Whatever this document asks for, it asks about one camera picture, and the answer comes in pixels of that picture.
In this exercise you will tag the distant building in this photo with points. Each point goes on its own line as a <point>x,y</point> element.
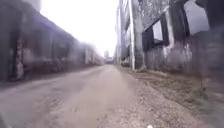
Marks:
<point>106,56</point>

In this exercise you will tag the pale concrete pole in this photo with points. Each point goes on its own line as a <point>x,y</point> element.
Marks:
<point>132,36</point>

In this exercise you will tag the grey dirt road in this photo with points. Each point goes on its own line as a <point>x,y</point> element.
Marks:
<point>90,96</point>

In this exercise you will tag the ruined concrete building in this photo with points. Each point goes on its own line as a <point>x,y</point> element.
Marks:
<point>173,40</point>

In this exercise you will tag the gravel and grass verge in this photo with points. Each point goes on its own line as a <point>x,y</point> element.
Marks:
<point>173,91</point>

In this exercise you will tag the long low dark building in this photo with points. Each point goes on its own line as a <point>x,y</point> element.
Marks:
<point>43,46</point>

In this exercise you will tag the robot's own part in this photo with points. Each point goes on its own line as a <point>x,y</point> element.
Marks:
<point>150,126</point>

